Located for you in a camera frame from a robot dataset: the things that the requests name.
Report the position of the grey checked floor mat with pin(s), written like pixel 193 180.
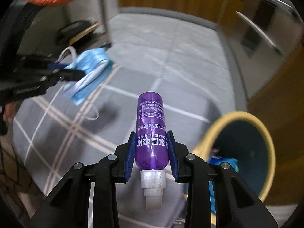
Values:
pixel 51 134

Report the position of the wooden kitchen cabinets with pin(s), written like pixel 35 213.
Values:
pixel 279 104

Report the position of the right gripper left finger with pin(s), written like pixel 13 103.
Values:
pixel 67 205

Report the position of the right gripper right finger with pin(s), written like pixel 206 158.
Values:
pixel 236 205

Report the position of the blue face mask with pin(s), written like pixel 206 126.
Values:
pixel 96 65

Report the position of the black box on shelf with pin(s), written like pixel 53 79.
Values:
pixel 65 34

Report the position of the stainless steel oven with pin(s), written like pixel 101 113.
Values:
pixel 261 34

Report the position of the person's left hand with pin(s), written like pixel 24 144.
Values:
pixel 10 111

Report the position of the metal shelf rack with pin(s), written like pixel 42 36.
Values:
pixel 92 13

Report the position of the purple spray bottle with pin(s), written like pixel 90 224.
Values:
pixel 151 153

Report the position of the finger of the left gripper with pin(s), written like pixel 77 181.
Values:
pixel 54 75
pixel 53 66

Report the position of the yellow rimmed blue trash bin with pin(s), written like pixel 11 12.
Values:
pixel 242 136

